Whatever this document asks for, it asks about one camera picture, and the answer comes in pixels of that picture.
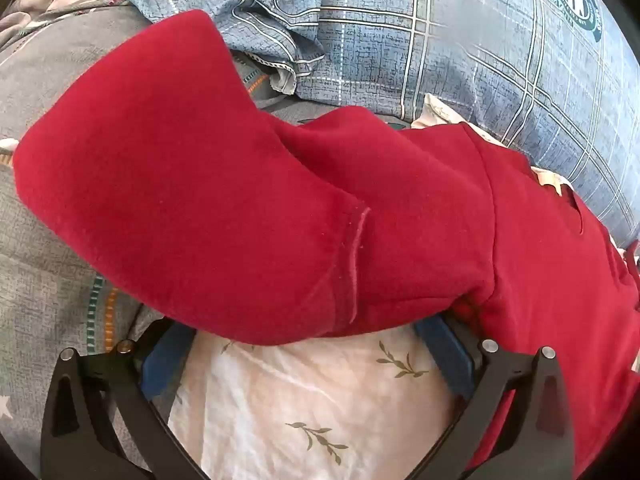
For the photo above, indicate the red sweater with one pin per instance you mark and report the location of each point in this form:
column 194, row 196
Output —
column 200, row 185

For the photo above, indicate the grey-pink crumpled cloth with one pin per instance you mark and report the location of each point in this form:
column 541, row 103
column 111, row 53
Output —
column 65, row 0

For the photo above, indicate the white leaf-print cloth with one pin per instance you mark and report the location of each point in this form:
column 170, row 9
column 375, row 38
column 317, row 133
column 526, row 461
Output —
column 300, row 400

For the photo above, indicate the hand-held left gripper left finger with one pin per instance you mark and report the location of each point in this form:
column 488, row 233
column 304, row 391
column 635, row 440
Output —
column 164, row 357

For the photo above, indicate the grey patterned bedsheet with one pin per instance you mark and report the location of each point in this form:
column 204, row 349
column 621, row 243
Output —
column 45, row 270

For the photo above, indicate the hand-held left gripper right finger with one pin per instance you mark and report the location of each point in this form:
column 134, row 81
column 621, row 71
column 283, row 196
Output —
column 445, row 357

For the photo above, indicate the blue plaid pillow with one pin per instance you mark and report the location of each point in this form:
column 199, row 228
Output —
column 450, row 35

